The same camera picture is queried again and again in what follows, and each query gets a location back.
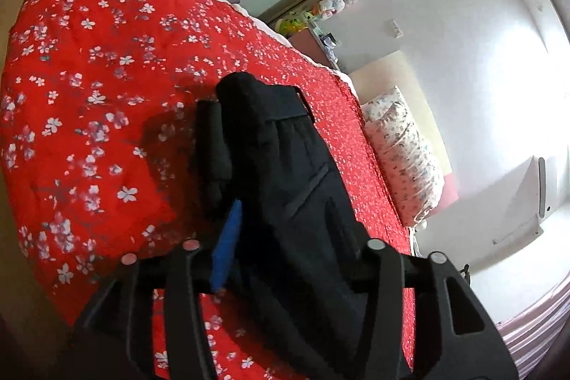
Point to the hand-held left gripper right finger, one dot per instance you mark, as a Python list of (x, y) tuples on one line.
[(388, 273)]

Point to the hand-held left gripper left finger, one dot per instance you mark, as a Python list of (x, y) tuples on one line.
[(226, 246)]

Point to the black pants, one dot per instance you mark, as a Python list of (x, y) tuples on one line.
[(289, 184)]

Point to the white round lamp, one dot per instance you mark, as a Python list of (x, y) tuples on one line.
[(421, 224)]

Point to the pink cushion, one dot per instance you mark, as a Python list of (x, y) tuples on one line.
[(449, 193)]

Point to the white floral pillow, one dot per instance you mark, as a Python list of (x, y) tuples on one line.
[(400, 148)]

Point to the pink striped curtain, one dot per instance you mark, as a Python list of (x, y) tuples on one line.
[(539, 331)]

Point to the red floral blanket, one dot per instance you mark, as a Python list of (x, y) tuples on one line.
[(89, 95)]

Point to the pink bedside cabinet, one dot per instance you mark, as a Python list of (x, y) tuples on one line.
[(311, 46)]

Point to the yellow-green plush toy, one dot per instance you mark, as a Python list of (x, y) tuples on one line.
[(296, 21)]

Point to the white wall socket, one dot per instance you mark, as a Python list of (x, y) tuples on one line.
[(396, 28)]

